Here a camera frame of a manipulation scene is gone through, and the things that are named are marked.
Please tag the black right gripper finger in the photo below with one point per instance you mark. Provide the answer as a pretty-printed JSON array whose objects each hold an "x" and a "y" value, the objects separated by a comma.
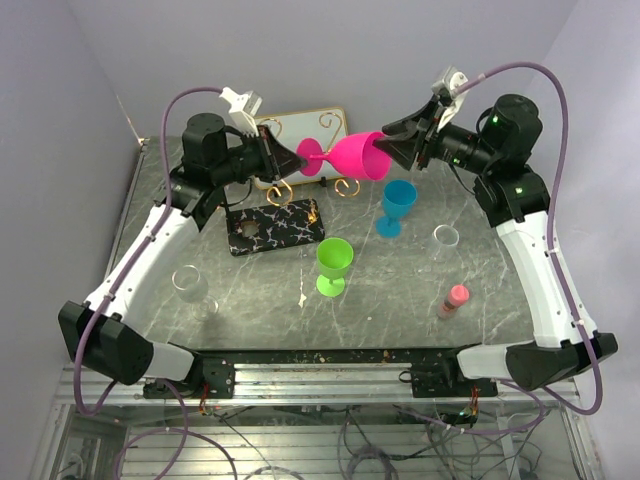
[
  {"x": 407, "y": 127},
  {"x": 402, "y": 152}
]

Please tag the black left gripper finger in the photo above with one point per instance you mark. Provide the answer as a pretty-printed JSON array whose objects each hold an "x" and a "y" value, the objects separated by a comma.
[
  {"x": 282, "y": 169},
  {"x": 283, "y": 155}
]

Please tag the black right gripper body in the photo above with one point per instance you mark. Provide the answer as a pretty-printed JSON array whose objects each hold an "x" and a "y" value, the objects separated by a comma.
[{"x": 433, "y": 144}]

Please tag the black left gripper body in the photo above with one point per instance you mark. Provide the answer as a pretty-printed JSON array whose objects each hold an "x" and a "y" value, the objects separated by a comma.
[{"x": 251, "y": 159}]

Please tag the blue plastic wine glass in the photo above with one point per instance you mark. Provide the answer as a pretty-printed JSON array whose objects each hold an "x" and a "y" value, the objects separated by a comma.
[{"x": 399, "y": 197}]

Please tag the pink plastic wine glass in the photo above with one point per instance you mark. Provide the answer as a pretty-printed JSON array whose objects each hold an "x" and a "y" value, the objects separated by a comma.
[{"x": 354, "y": 156}]

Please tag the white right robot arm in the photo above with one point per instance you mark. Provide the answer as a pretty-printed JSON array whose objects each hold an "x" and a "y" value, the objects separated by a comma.
[{"x": 517, "y": 204}]

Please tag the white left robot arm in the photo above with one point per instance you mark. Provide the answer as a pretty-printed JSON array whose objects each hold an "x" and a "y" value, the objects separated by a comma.
[{"x": 99, "y": 332}]

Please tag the clear tumbler glass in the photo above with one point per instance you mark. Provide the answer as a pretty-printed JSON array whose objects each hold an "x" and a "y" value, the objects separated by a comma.
[{"x": 443, "y": 243}]

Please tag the green plastic wine glass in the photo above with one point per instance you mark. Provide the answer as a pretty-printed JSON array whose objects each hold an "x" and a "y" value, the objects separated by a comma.
[{"x": 334, "y": 257}]

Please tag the clear stemmed wine glass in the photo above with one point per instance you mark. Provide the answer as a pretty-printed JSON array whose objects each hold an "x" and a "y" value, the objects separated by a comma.
[{"x": 192, "y": 287}]

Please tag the gold framed mirror tray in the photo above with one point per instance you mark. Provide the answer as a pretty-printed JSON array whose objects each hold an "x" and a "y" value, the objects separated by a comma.
[{"x": 326, "y": 125}]

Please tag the small pink capped bottle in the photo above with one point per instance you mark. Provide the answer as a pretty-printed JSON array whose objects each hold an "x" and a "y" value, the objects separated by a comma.
[{"x": 457, "y": 296}]

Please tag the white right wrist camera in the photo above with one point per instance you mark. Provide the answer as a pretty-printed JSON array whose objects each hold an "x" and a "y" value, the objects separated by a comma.
[{"x": 444, "y": 89}]

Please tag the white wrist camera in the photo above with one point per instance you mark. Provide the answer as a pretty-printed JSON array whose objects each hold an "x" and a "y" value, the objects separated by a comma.
[
  {"x": 444, "y": 89},
  {"x": 242, "y": 109}
]

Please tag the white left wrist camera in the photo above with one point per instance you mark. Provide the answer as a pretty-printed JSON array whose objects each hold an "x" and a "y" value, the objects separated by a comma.
[{"x": 242, "y": 109}]

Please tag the gold wire wine glass rack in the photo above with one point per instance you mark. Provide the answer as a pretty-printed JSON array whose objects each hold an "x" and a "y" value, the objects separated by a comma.
[{"x": 286, "y": 220}]

